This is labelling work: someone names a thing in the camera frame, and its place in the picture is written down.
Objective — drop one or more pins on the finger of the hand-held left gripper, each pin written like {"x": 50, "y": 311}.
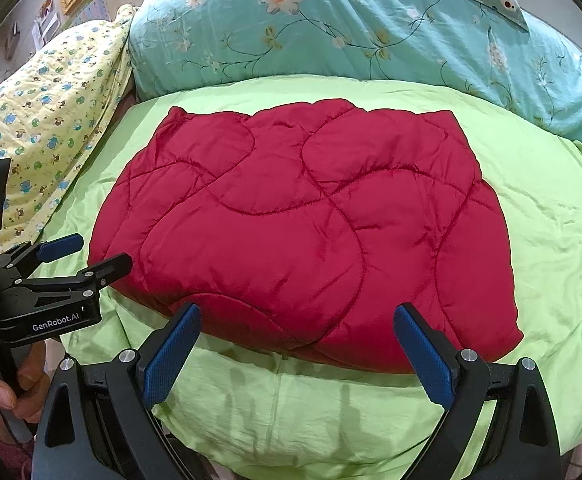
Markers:
{"x": 111, "y": 267}
{"x": 61, "y": 247}

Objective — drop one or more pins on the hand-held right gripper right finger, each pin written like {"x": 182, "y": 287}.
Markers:
{"x": 423, "y": 355}

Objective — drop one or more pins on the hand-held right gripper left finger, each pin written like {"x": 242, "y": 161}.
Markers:
{"x": 171, "y": 360}

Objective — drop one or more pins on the red puffer jacket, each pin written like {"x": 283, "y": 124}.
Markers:
{"x": 296, "y": 235}

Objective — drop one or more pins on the person's left forearm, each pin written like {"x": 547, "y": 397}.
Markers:
{"x": 6, "y": 460}

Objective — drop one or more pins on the yellow animal print blanket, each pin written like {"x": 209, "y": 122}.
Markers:
{"x": 46, "y": 110}

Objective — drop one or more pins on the light green blanket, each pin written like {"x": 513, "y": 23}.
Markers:
{"x": 546, "y": 235}

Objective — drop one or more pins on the teal floral quilt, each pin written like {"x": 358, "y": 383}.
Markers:
{"x": 371, "y": 25}

